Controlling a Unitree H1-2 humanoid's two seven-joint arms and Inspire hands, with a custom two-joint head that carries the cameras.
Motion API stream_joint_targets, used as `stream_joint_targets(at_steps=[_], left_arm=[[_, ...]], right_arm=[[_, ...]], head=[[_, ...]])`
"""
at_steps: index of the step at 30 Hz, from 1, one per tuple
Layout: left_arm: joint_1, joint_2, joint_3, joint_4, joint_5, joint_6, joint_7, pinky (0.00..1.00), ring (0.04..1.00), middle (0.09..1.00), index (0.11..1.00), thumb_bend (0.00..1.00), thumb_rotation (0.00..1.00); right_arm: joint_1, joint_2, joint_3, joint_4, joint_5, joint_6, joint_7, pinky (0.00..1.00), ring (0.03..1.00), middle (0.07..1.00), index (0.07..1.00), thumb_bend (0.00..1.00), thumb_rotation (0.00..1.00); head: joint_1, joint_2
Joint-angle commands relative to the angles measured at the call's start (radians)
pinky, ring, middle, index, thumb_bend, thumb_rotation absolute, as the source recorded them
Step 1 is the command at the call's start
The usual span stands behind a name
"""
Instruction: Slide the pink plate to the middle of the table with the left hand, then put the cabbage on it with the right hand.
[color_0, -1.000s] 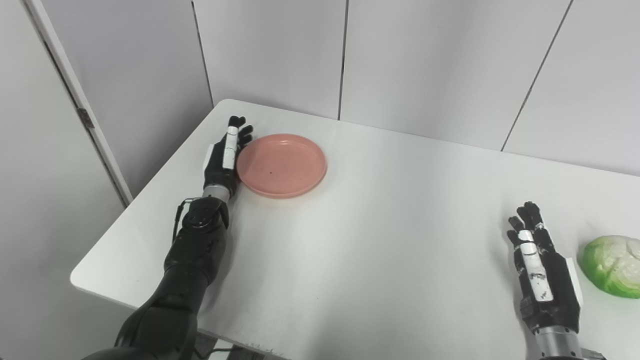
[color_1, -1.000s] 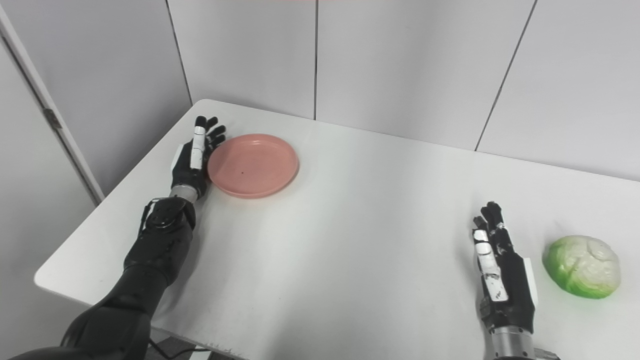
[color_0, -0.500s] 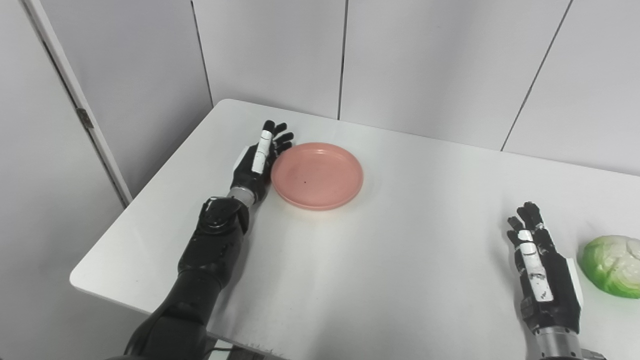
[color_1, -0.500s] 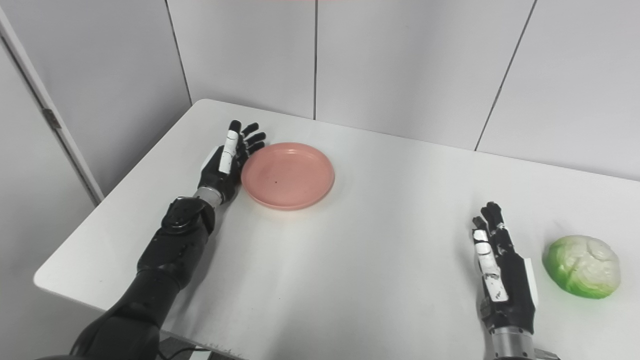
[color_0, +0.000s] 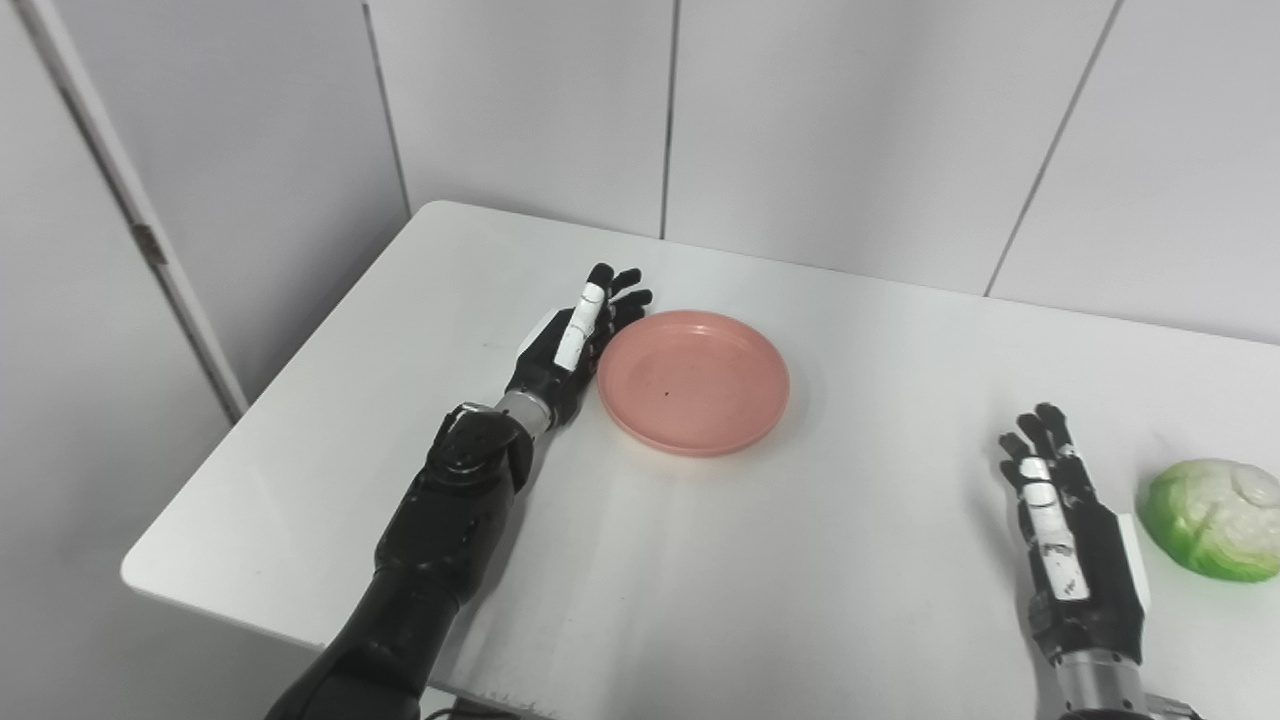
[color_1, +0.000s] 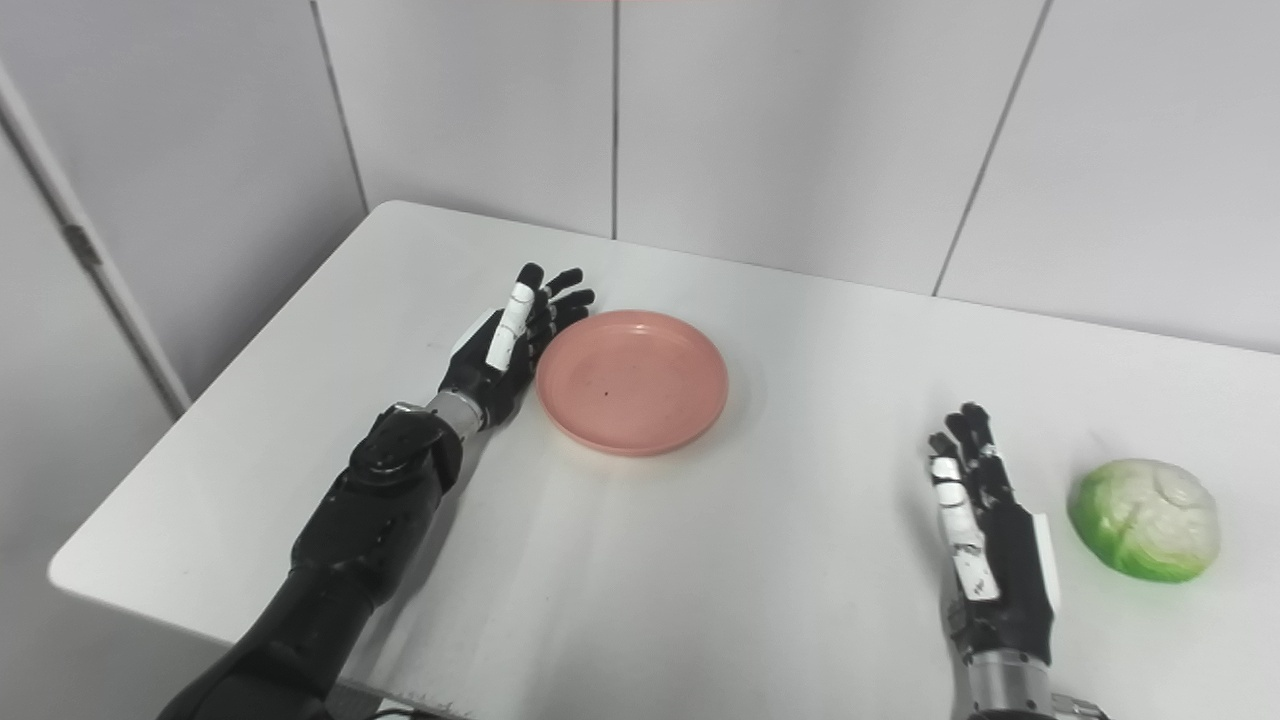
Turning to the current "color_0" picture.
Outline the green white toy cabbage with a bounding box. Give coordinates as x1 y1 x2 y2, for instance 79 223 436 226
1137 458 1280 584

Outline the pink round plate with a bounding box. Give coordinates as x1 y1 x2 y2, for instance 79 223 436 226
596 309 792 459

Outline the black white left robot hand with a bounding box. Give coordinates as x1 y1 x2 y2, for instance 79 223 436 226
503 263 654 429

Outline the white vertical frame post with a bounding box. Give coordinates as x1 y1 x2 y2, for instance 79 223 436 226
15 0 249 423

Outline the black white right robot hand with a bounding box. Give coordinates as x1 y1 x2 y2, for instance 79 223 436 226
998 403 1151 666

